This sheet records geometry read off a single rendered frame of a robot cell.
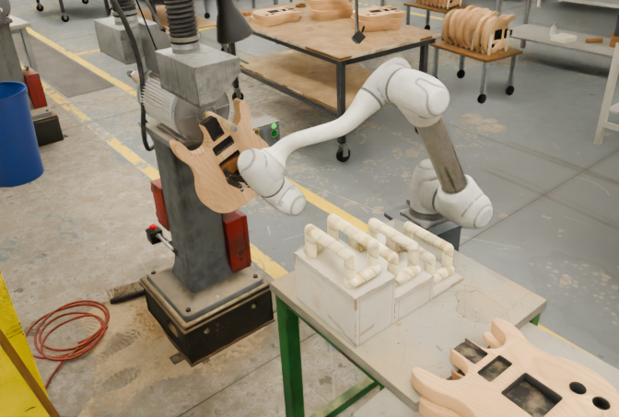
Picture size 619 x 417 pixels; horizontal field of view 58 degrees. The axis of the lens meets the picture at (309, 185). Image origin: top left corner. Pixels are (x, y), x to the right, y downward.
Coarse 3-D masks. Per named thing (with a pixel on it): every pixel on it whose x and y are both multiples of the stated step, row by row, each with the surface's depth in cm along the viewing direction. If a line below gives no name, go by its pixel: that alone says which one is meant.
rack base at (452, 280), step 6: (402, 252) 187; (420, 264) 181; (438, 264) 181; (450, 276) 175; (456, 276) 175; (438, 282) 173; (444, 282) 173; (450, 282) 173; (456, 282) 173; (438, 288) 170; (444, 288) 170; (432, 294) 168; (438, 294) 169
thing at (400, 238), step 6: (372, 222) 170; (378, 222) 169; (378, 228) 168; (384, 228) 167; (390, 228) 166; (384, 234) 167; (390, 234) 165; (396, 234) 164; (402, 234) 163; (396, 240) 163; (402, 240) 162; (408, 240) 160; (414, 240) 161; (402, 246) 162; (408, 246) 160; (414, 246) 159
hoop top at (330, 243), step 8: (312, 232) 153; (320, 232) 151; (320, 240) 150; (328, 240) 148; (336, 240) 148; (328, 248) 148; (336, 248) 146; (344, 248) 145; (344, 256) 143; (352, 256) 142
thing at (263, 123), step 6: (252, 120) 248; (258, 120) 248; (264, 120) 248; (270, 120) 248; (276, 120) 247; (252, 126) 242; (258, 126) 242; (264, 126) 243; (270, 126) 244; (276, 126) 247; (264, 132) 244; (270, 132) 246; (264, 138) 245; (270, 138) 247; (276, 138) 249; (270, 144) 248
